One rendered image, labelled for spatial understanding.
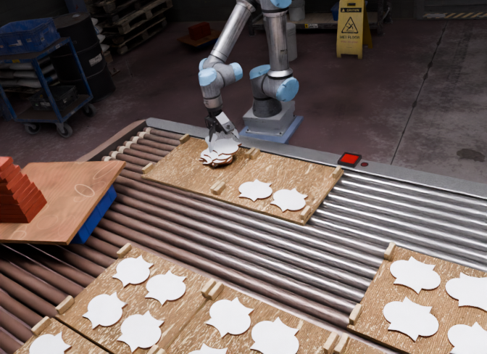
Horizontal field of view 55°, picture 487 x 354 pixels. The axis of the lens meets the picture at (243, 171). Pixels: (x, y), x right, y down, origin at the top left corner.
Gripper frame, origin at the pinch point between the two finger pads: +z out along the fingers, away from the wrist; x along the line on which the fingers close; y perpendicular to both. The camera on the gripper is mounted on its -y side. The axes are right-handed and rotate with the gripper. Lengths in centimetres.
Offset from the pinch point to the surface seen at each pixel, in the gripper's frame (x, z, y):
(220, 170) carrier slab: 7.7, 5.9, -5.8
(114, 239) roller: 60, 8, -11
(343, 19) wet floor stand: -275, 59, 206
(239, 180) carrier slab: 6.6, 5.9, -18.8
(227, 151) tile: 2.2, -0.4, -4.9
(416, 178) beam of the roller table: -43, 8, -68
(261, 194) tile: 6.4, 4.9, -34.5
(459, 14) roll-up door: -426, 94, 168
